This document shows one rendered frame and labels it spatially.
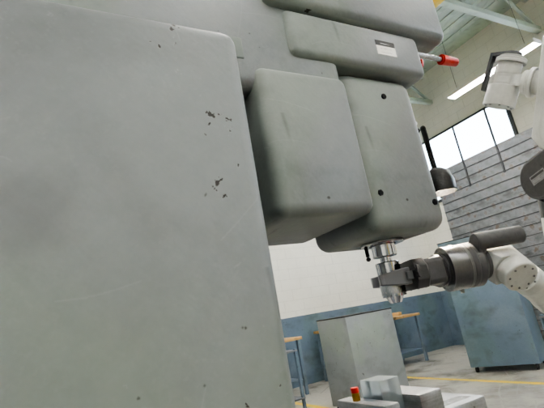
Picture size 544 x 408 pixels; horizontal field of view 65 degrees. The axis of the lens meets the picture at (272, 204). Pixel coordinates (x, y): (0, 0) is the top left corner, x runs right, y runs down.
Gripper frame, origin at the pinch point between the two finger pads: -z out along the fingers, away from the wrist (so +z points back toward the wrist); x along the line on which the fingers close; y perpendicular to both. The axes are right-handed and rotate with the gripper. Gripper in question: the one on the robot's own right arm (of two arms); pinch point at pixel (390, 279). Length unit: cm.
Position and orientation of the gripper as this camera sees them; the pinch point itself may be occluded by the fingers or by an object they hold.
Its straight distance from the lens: 87.3
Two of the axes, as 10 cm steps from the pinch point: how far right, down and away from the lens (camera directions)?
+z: 9.8, -1.6, 0.8
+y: 1.8, 9.5, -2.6
